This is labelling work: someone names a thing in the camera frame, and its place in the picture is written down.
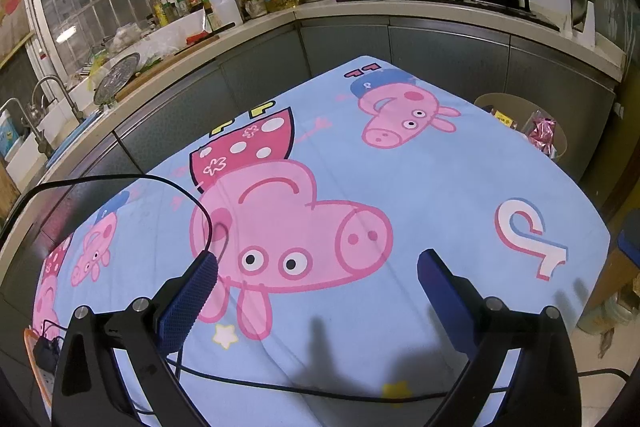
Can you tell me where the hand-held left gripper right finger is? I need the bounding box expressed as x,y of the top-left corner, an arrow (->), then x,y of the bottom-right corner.
416,249 -> 583,427

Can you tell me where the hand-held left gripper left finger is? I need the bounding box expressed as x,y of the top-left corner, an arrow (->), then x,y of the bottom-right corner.
51,252 -> 219,427

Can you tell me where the pink shiny packet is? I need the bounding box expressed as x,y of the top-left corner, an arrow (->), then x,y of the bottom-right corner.
525,117 -> 558,155

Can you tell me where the beige round bin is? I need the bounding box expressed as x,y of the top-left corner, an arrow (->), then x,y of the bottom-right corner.
472,93 -> 569,162

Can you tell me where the blue cartoon pig tablecloth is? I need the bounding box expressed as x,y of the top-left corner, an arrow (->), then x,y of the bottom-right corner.
31,54 -> 612,427

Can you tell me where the black power adapter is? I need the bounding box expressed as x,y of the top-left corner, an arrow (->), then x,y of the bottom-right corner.
32,336 -> 65,372

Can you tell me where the clear plastic jar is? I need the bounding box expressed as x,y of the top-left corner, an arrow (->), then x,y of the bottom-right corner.
580,294 -> 633,335

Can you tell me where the orange white power strip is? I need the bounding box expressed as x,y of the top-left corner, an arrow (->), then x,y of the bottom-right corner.
22,327 -> 56,410

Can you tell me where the blue topped wooden stool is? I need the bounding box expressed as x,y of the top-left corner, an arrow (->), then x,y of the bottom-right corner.
582,224 -> 640,328

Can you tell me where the round perforated metal plate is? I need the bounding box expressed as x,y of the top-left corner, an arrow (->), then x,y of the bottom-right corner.
92,53 -> 141,105

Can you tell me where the wooden cutting board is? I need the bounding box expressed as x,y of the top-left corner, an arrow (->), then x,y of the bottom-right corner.
115,34 -> 221,100

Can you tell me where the blue white plastic tub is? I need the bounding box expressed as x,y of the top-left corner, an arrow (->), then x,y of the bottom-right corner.
0,112 -> 21,158

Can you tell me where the grey kitchen counter cabinet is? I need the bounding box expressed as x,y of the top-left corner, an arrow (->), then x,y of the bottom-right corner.
0,0 -> 628,258

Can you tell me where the steel sink faucet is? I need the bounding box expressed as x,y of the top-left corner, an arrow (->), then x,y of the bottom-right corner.
31,75 -> 83,122

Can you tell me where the white plastic basin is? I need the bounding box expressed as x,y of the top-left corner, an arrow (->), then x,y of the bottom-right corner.
145,12 -> 208,58

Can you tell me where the white plastic jug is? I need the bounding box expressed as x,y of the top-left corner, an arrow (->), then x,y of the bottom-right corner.
206,0 -> 244,30

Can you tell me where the orange framed picture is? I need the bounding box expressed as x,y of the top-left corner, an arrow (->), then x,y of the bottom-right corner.
0,0 -> 36,68

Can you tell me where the black cable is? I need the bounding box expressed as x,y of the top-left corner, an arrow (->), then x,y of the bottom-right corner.
0,173 -> 633,403

